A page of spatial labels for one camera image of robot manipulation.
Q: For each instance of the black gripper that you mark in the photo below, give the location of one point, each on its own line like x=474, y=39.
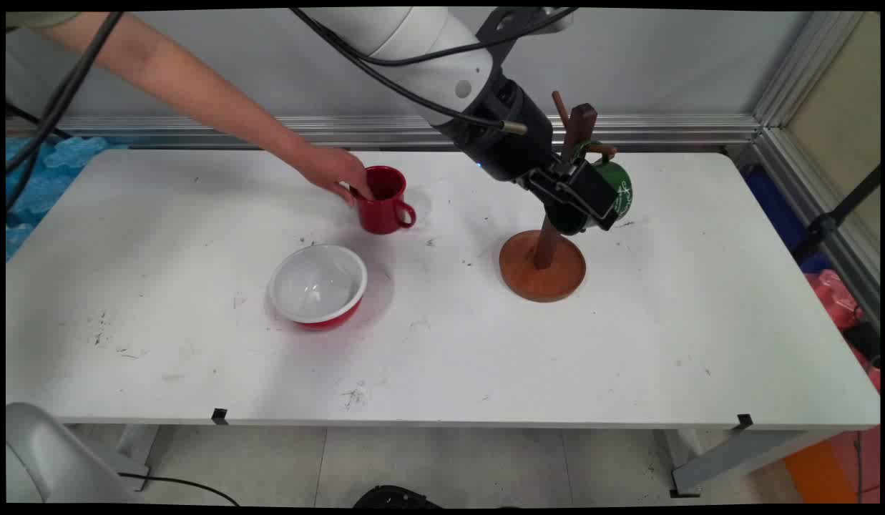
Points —
x=506, y=136

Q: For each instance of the green mug with white print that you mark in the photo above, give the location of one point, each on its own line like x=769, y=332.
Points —
x=619, y=187

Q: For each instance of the red enamel mug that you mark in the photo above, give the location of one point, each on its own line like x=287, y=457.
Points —
x=385, y=214

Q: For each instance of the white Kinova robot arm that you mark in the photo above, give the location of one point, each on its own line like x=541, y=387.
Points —
x=413, y=43

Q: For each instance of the person's bare forearm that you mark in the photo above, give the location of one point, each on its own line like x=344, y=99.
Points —
x=184, y=89

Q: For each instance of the person's bare hand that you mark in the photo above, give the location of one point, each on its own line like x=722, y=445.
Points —
x=331, y=170

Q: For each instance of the brown wooden mug tree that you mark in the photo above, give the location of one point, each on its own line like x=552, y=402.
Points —
x=542, y=275

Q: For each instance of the blue plastic container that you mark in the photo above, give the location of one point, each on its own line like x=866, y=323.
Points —
x=775, y=204

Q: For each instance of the red bowl with white inside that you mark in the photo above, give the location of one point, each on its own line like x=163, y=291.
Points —
x=317, y=285

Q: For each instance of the red plastic bag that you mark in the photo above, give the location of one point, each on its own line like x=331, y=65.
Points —
x=835, y=300

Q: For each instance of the small black table clip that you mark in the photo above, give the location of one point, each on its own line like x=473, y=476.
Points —
x=745, y=421
x=219, y=415

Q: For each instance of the grey table leg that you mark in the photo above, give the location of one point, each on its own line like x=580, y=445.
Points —
x=728, y=458
x=134, y=450

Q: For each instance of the black object on floor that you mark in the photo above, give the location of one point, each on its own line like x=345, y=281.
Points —
x=395, y=497

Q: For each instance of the orange box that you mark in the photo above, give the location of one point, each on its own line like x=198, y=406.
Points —
x=818, y=468

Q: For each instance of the blue bubble wrap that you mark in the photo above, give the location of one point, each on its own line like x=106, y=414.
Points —
x=34, y=179

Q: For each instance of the white chair back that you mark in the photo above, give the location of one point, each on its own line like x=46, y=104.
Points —
x=49, y=458

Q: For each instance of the horizontal aluminium frame rail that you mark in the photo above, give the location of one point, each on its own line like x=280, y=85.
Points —
x=664, y=129

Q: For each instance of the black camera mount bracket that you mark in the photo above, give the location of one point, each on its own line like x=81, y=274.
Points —
x=510, y=25

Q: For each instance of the slanted aluminium frame post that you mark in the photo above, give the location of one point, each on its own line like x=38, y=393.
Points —
x=800, y=107

